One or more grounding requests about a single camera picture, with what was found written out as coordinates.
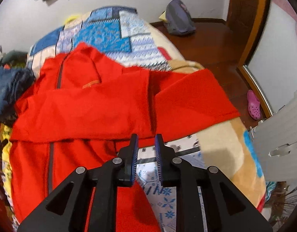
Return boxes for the red zip jacket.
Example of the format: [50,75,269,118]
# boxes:
[9,43,239,223]

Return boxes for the yellow duck garment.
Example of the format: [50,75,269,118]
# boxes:
[0,122,14,199]

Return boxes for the pink croc shoe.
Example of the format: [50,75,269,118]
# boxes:
[247,90,261,120]

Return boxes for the folded blue jeans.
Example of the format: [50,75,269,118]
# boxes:
[0,67,35,122]

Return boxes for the dark green pillow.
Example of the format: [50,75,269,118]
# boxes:
[1,50,28,66]

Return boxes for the blue patchwork bed quilt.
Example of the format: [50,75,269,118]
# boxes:
[1,5,269,232]

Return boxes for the grey purple backpack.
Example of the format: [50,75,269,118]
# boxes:
[159,0,196,36]

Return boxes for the brown wooden door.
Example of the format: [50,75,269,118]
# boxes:
[226,0,271,67]

